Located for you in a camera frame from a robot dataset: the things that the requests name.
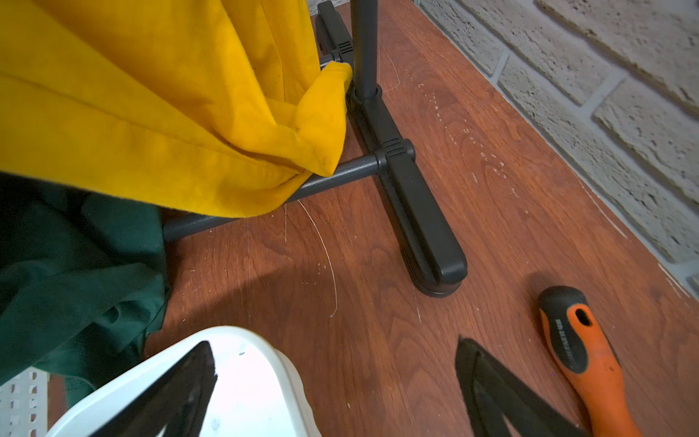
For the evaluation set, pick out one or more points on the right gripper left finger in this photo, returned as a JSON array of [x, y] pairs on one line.
[[174, 405]]

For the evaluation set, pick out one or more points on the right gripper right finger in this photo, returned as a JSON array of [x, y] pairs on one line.
[[497, 401]]

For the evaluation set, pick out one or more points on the white perforated laundry basket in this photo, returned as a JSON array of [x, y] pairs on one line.
[[24, 405]]

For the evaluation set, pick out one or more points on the white plastic tray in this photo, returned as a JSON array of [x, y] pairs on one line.
[[259, 391]]

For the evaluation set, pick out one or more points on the orange black screwdriver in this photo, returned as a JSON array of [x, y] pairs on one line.
[[584, 354]]

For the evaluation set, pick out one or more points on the black clothes rack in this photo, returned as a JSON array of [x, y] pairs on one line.
[[430, 250]]

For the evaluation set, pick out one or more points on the green t-shirt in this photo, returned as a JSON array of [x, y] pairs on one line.
[[83, 283]]

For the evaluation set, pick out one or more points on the yellow t-shirt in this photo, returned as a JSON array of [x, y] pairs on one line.
[[219, 108]]

